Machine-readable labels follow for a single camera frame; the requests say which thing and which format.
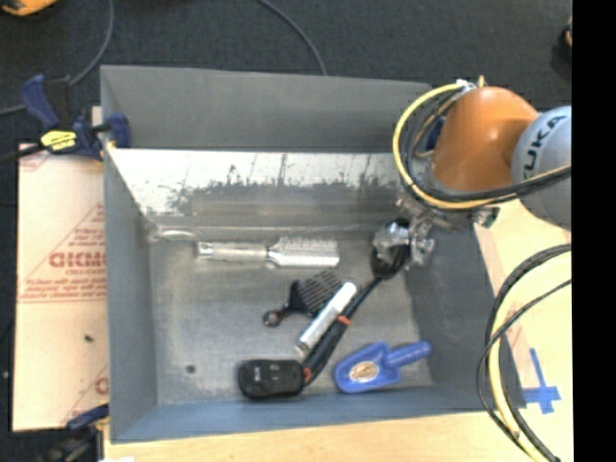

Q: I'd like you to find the blue toy shovel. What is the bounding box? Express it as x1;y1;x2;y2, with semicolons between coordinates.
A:
332;339;433;395

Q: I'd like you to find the grey metal bin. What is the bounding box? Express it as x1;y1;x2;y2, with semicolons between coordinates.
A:
99;64;525;445

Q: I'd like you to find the small black comb brush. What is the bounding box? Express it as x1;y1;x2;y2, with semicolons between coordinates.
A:
262;269;345;329

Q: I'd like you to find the clear plastic hairbrush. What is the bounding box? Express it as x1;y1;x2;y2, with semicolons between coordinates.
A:
193;235;342;271

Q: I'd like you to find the black spoon with orange band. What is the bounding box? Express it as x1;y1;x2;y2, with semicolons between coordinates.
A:
299;244;411;385

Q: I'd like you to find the brown cardboard board red print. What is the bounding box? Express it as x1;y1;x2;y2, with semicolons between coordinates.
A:
11;141;112;432

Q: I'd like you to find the white marker pen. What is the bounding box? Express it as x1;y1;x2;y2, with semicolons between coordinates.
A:
294;281;359;356

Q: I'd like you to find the black rounded box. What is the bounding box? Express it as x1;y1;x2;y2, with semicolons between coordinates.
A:
236;358;306;400

